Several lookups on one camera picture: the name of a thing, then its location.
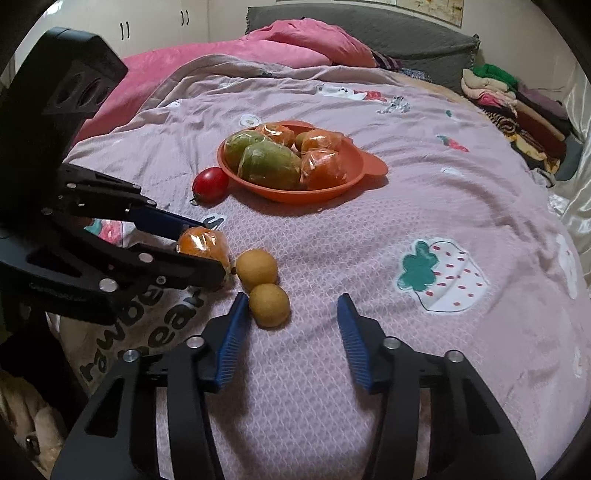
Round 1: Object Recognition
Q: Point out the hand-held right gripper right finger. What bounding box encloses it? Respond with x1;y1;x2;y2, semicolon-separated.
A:
336;293;537;480

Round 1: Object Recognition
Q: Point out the floral wall painting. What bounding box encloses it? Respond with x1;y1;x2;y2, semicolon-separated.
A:
397;0;465;26

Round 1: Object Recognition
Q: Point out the grey padded headboard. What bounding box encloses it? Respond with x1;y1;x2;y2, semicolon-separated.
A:
245;6;481;86

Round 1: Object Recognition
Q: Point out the cream satin curtain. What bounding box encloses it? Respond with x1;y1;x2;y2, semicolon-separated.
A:
547;60;591;241

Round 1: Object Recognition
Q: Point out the orange bear-shaped plate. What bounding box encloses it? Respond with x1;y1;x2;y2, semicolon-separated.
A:
217;120;389;204

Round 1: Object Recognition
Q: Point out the plastic-wrapped orange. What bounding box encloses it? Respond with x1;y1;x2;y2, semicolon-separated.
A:
178;226;232;273
298;129;345;154
300;149;347;191
255;122;296;148

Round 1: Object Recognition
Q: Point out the dark patterned cloth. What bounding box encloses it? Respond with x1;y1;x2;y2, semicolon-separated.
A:
369;51;435;81

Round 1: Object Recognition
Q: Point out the plastic-wrapped green fruit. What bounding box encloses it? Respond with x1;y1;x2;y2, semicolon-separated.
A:
224;130;264;174

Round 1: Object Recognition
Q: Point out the pink duvet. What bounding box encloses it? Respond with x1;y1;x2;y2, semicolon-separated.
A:
71;19;377;144

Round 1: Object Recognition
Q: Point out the green pear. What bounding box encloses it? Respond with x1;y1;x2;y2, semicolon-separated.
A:
239;142;303;190

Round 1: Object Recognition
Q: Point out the yellow-brown longan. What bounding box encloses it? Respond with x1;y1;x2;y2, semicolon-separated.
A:
248;283;291;328
235;249;279;287

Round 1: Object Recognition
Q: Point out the stack of folded clothes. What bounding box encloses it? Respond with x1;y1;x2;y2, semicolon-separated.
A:
461;64;575;174

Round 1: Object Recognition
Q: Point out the white wardrobe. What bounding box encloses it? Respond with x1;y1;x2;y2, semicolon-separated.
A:
14;0;213;61

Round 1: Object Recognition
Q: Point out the red tomato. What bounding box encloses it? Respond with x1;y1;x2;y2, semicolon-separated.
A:
191;167;230;204

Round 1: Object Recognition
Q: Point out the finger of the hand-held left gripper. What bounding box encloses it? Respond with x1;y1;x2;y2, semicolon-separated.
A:
55;164;204;243
46;215;229;296

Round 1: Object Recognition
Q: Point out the cream bed sheet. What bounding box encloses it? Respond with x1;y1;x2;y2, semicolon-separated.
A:
402;71;462;95

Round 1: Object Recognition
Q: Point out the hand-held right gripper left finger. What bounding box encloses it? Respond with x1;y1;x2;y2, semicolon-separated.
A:
50;292;252;480

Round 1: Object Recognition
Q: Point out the cream fleece garment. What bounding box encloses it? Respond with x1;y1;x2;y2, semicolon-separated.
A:
0;369;70;476

